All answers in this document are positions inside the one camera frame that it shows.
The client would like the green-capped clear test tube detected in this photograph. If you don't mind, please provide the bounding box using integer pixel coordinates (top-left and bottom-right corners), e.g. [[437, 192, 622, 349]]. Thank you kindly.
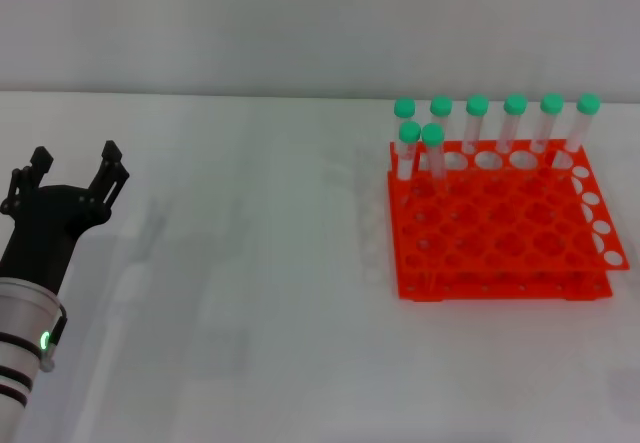
[[552, 92, 602, 167], [463, 94, 490, 155], [530, 92, 565, 155], [392, 97, 417, 127], [497, 93, 529, 154], [397, 120, 422, 185], [429, 95, 454, 134]]

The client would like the orange test tube rack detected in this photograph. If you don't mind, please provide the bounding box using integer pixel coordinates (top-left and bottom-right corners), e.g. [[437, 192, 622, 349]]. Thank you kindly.
[[387, 140, 630, 304]]

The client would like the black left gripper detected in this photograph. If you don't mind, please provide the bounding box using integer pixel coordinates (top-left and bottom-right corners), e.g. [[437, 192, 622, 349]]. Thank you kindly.
[[0, 139, 132, 297]]

